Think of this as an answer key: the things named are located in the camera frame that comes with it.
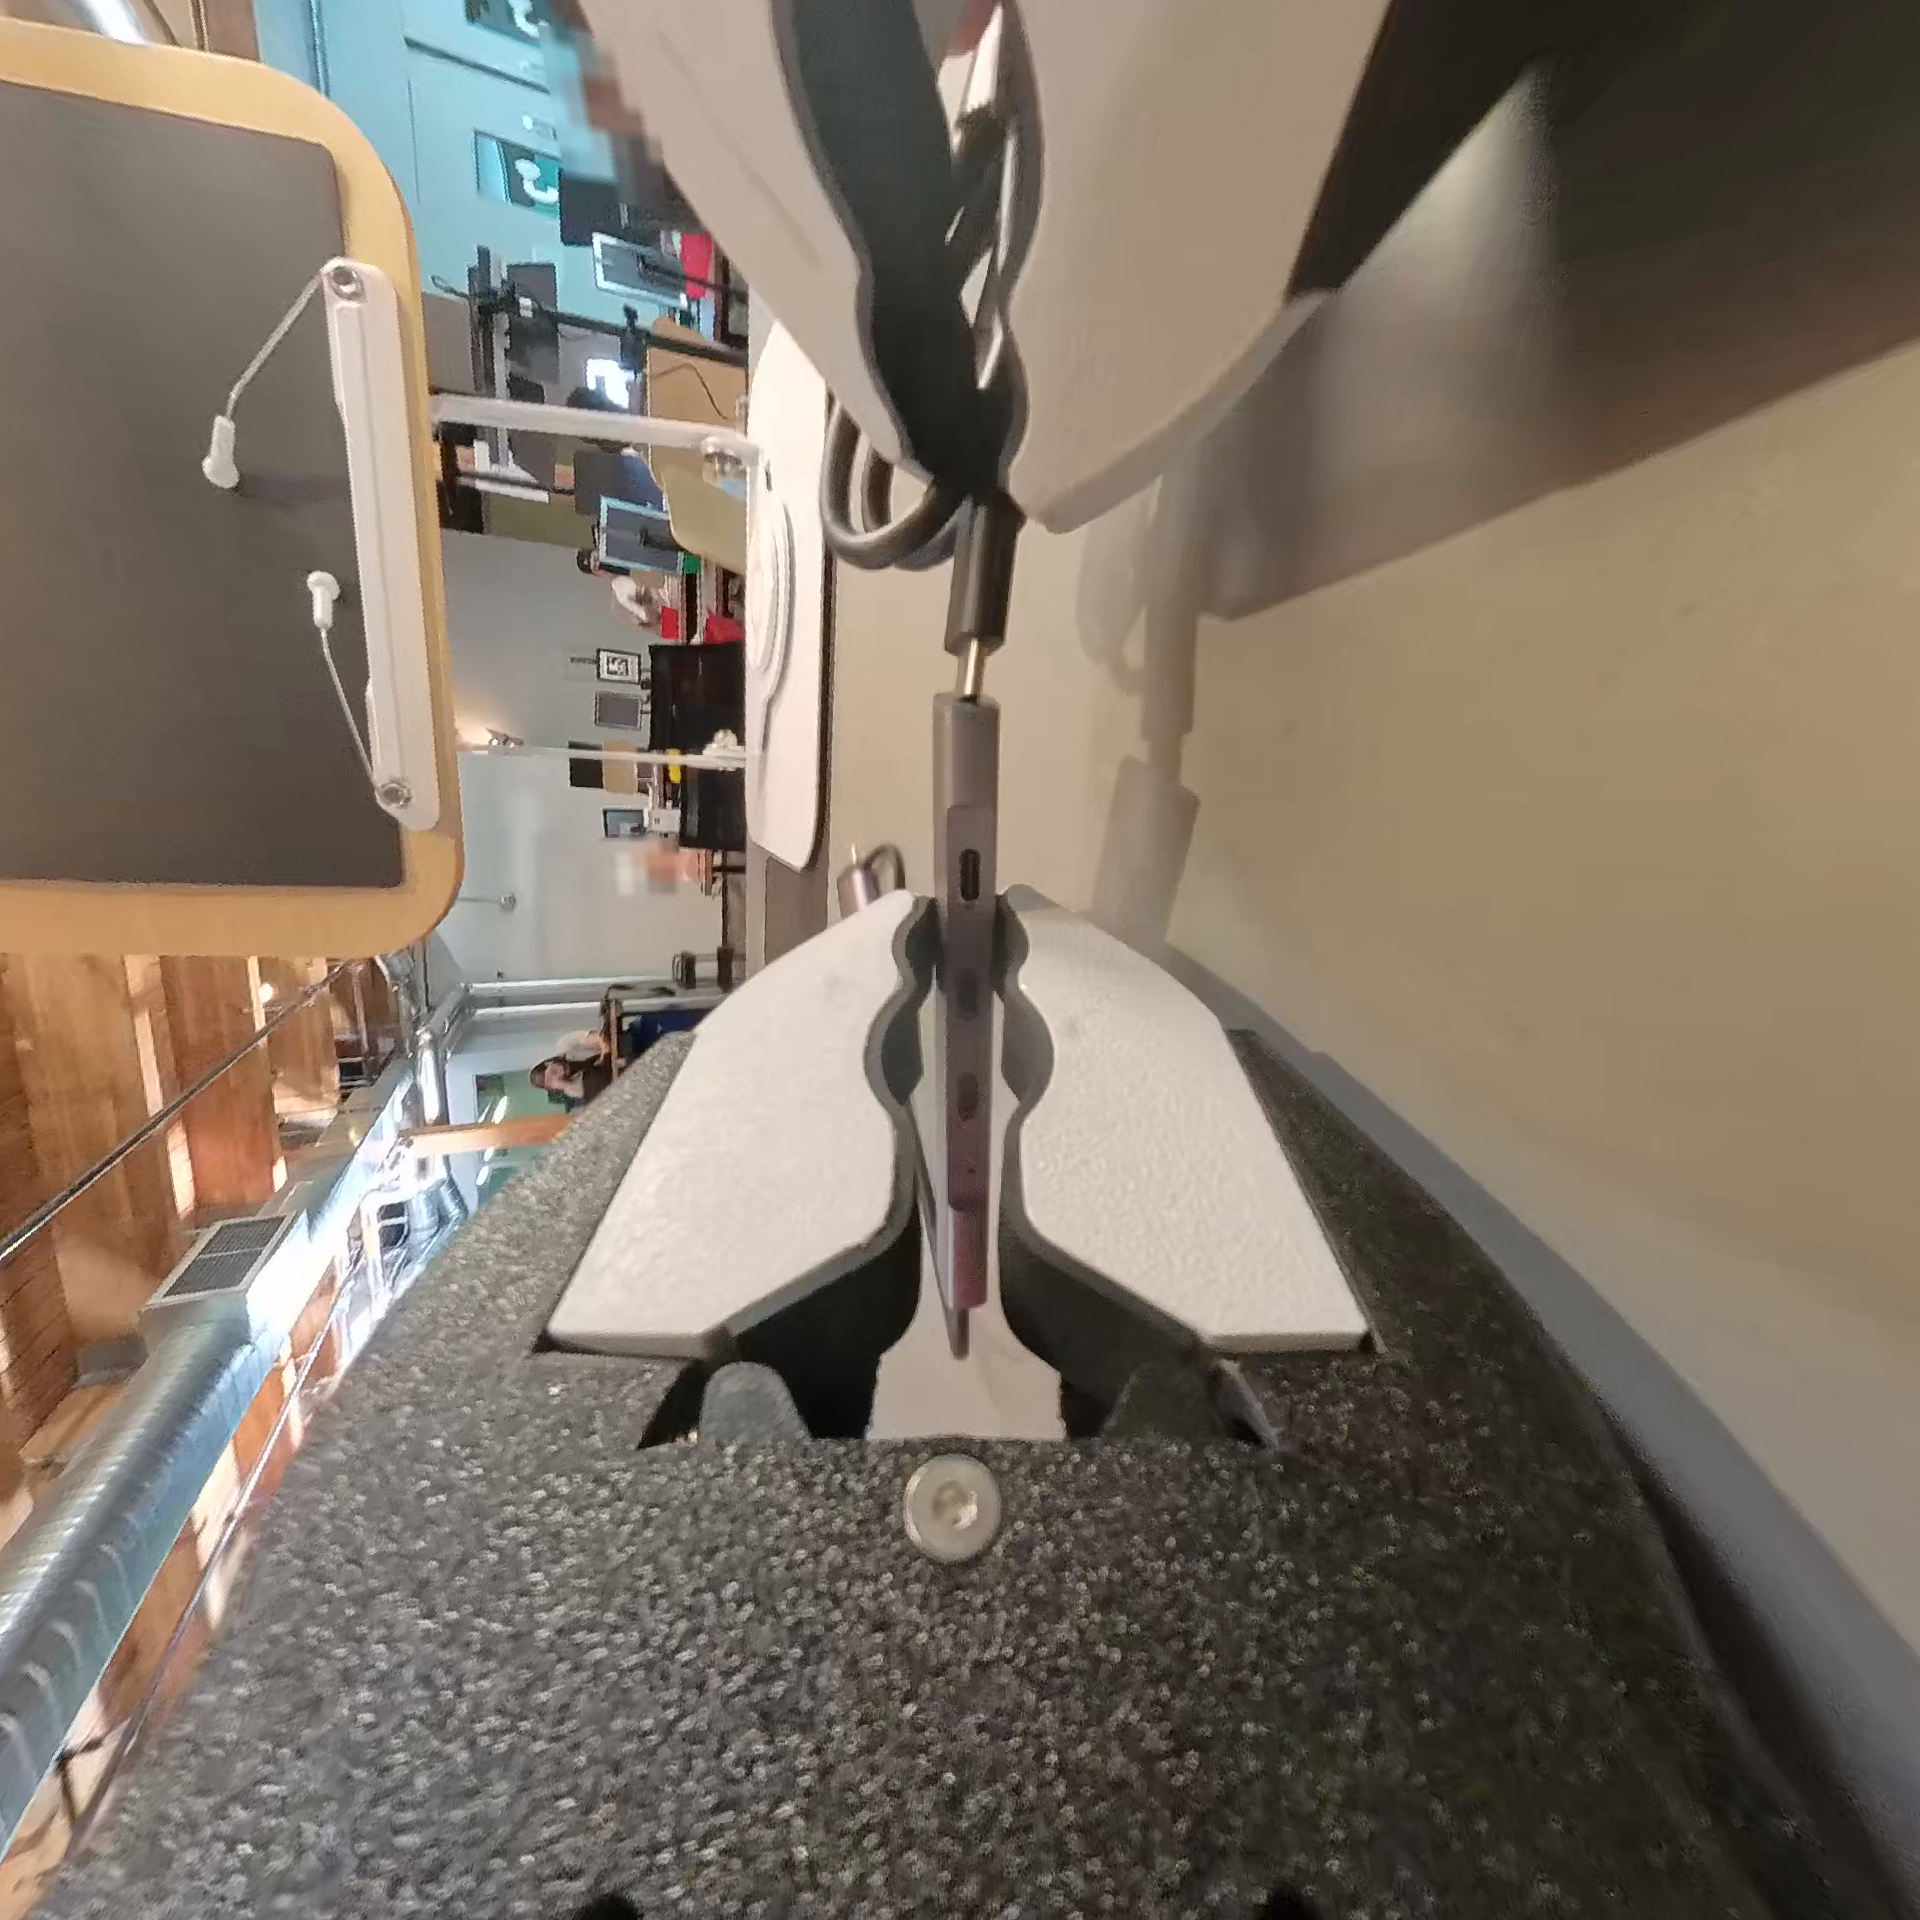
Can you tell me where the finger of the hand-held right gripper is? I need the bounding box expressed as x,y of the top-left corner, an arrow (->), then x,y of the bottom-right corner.
999,0 -> 1387,533
576,0 -> 1022,499

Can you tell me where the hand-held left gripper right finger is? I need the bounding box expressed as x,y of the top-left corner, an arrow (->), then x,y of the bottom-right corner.
999,887 -> 1372,1419

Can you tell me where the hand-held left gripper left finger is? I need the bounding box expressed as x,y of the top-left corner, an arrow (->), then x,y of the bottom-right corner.
545,891 -> 921,1439

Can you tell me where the grey usb hub with cable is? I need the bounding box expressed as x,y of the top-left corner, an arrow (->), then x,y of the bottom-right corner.
833,694 -> 1012,1362

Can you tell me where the black usb-c cable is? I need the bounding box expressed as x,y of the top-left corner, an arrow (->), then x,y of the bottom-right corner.
815,0 -> 1054,707

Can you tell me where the beige chair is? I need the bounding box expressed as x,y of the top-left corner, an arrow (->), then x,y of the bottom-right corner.
645,356 -> 751,563

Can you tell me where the black cabinet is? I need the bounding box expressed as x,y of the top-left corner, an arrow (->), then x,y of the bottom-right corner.
645,644 -> 745,848

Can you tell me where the white stand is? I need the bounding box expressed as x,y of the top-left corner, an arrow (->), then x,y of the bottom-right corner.
203,257 -> 834,873

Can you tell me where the wooden rimmed black board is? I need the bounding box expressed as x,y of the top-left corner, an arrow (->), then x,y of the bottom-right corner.
0,25 -> 462,964

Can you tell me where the silver ventilation duct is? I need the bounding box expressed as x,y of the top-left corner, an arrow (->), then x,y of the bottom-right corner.
0,1172 -> 435,1823

